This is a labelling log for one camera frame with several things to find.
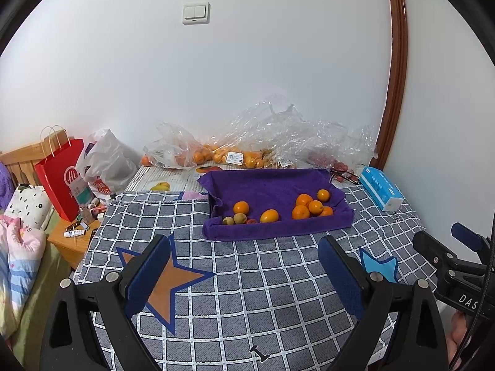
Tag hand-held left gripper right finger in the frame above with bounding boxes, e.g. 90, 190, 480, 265
317, 235, 449, 371

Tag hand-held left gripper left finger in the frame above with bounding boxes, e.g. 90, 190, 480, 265
39, 234, 173, 371

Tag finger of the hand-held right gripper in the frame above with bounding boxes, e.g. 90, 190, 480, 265
451, 222, 494, 258
412, 231, 465, 279

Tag purple towel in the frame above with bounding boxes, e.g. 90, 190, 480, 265
197, 168, 354, 242

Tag person's right hand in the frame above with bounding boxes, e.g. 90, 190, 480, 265
449, 311, 471, 353

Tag blue tissue box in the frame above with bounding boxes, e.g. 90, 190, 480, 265
359, 166, 405, 212

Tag cluster of small bottles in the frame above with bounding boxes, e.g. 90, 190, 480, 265
64, 197, 109, 238

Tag wooden nightstand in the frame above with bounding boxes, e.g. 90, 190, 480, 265
46, 216, 103, 271

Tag grey checked blanket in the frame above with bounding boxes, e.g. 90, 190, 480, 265
73, 183, 426, 371

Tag white fruit-print mat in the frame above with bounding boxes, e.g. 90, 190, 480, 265
126, 164, 233, 194

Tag green bed sheet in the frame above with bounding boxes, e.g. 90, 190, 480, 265
11, 216, 74, 360

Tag heap of red cherry tomatoes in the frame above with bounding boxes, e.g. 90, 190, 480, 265
309, 151, 351, 182

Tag white plastic shopping bag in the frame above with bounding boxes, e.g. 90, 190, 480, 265
75, 129, 140, 202

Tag heap of bagged mandarins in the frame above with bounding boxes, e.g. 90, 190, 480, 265
141, 150, 206, 168
203, 143, 268, 170

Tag red paper bag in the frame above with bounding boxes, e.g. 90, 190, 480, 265
34, 126, 86, 223

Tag heap of brown longans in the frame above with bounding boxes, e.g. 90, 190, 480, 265
267, 151, 299, 170

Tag pinkish translucent plastic bag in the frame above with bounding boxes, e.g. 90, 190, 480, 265
143, 122, 206, 170

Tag pink printed quilt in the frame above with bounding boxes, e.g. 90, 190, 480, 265
0, 216, 47, 337

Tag clear crinkled plastic bag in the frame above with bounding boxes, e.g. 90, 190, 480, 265
271, 118, 378, 171

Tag white flower-print pillow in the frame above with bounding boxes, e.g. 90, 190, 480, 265
6, 183, 55, 236

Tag purple fuzzy cloth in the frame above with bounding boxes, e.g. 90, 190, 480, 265
0, 162, 15, 211

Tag clear labelled plastic bag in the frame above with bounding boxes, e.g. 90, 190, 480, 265
201, 95, 307, 169

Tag wooden headboard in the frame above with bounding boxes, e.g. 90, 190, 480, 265
0, 141, 49, 198

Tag black cable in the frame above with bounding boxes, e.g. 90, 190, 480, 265
449, 236, 495, 371

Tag brown wooden door frame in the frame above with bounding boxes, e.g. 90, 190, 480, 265
373, 0, 409, 171

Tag white light switch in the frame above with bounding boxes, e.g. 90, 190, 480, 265
182, 2, 211, 26

